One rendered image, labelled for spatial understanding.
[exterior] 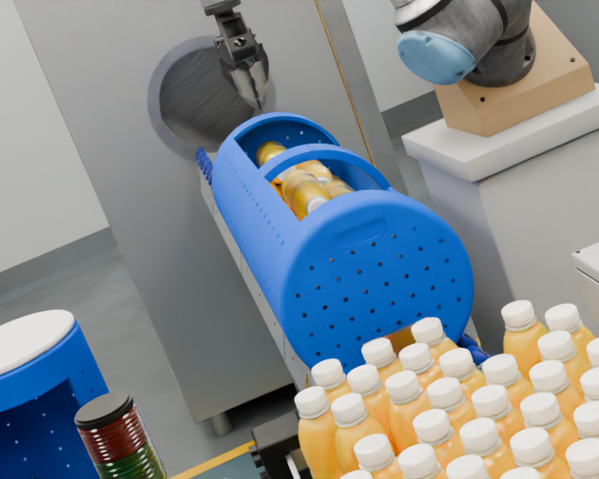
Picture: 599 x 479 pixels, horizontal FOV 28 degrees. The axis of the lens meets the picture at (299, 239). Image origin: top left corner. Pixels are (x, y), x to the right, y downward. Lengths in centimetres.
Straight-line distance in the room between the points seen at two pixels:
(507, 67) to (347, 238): 54
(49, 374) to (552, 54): 108
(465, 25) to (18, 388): 104
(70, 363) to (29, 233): 459
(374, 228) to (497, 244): 41
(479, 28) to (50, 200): 512
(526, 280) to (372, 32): 506
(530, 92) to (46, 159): 494
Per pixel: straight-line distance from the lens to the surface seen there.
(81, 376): 231
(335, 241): 165
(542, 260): 207
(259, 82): 227
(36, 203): 683
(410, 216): 166
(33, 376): 225
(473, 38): 189
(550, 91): 210
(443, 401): 136
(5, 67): 672
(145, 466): 123
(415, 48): 188
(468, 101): 207
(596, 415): 123
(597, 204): 209
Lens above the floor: 169
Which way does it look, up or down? 17 degrees down
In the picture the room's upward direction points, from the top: 21 degrees counter-clockwise
